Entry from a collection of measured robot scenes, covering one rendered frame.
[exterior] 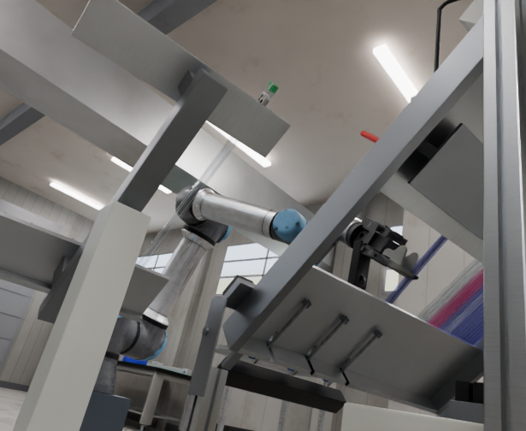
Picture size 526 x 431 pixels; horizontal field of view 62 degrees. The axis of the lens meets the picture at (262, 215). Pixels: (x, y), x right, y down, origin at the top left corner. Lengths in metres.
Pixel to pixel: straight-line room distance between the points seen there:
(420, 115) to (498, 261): 0.30
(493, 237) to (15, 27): 4.04
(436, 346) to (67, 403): 0.84
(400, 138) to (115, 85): 3.93
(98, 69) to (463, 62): 3.95
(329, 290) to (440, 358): 0.45
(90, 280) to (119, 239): 0.07
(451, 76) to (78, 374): 0.65
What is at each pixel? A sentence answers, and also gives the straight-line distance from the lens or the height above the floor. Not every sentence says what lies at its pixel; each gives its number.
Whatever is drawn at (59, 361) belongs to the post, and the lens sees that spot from 0.61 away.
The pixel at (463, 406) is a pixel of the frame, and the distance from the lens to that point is 0.70.
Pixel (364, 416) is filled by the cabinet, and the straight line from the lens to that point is 0.59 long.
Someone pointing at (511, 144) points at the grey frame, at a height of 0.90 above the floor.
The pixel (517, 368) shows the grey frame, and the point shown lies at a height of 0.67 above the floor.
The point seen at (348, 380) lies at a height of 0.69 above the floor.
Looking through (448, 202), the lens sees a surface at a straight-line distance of 0.82.
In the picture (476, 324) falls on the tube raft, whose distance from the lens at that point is 1.22.
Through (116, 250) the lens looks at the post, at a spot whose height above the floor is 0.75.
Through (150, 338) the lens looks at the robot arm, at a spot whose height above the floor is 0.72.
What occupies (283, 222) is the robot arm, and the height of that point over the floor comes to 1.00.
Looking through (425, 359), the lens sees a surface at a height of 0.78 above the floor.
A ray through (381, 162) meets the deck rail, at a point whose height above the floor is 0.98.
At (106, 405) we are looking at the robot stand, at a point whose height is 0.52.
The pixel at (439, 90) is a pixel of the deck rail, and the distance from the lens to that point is 0.73.
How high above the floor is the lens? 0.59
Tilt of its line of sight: 24 degrees up
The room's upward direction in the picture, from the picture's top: 13 degrees clockwise
